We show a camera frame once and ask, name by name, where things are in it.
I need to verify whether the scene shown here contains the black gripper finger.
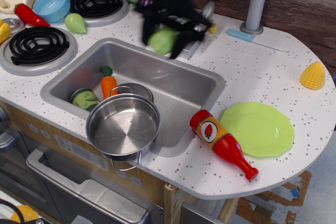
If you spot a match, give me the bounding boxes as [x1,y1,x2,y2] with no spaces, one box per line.
[170,30,194,59]
[142,17,158,46]

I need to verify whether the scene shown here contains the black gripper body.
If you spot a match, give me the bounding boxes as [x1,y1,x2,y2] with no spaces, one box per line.
[135,0,212,31]

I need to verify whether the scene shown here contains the green toy broccoli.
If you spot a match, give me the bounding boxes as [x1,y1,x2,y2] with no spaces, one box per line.
[148,27,179,55]

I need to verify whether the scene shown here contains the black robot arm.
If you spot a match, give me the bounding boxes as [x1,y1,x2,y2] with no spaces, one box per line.
[135,0,214,59]

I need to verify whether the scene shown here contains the stainless steel pot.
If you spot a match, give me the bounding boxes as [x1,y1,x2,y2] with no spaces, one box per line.
[86,86,161,172]

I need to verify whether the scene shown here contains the purple toy onion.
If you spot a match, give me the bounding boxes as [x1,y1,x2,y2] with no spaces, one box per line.
[140,0,153,6]

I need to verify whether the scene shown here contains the silver toy faucet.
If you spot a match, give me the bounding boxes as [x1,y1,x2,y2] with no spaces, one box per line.
[157,0,216,60]

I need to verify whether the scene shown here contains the yellow toy cheese slice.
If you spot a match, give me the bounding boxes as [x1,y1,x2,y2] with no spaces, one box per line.
[208,24,218,34]

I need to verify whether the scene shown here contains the silver sink basin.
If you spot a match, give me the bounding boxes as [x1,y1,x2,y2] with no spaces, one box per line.
[41,38,225,156]

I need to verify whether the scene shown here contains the black middle stove burner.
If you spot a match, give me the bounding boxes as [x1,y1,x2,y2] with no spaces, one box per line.
[70,0,129,27]

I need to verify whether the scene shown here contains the orange toy carrot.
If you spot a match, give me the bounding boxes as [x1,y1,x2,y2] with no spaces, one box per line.
[100,66,118,99]

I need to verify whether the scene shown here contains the light green toy pear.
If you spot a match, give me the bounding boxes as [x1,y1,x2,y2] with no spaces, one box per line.
[65,13,86,34]

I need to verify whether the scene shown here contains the grey vertical pole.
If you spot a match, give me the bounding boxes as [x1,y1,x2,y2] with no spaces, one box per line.
[240,0,266,35]

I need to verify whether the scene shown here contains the red toy ketchup bottle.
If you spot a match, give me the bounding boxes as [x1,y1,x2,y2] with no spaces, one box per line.
[190,110,259,181]

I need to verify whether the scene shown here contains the light blue plastic bowl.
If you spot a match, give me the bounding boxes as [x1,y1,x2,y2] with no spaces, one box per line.
[33,0,70,23]

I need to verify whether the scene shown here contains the green toy peas can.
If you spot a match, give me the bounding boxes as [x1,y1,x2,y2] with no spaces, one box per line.
[69,88,100,111]

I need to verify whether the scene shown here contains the black front stove burner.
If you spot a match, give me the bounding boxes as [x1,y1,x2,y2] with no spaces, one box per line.
[1,26,78,77]

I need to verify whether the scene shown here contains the light green plastic plate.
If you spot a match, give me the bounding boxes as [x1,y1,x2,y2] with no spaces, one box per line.
[220,102,295,157]

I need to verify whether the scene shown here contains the red toy chili pepper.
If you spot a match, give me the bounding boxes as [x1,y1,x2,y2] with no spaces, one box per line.
[14,3,50,27]

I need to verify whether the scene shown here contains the yellow toy corn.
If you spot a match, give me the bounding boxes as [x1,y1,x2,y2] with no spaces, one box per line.
[300,62,326,90]

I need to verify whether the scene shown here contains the yellow toy bell pepper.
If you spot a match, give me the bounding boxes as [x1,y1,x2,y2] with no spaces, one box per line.
[0,19,12,43]

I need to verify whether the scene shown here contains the yellow toy on floor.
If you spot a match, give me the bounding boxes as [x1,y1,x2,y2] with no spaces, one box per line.
[10,205,39,223]

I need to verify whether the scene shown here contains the blue handled toy knife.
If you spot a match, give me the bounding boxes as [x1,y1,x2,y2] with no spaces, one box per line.
[227,29,285,51]

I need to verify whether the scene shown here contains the silver ring knob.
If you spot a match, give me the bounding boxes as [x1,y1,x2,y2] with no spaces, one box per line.
[3,18,26,34]

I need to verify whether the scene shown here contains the silver oven door handle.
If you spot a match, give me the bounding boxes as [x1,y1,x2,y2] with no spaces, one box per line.
[26,149,152,223]

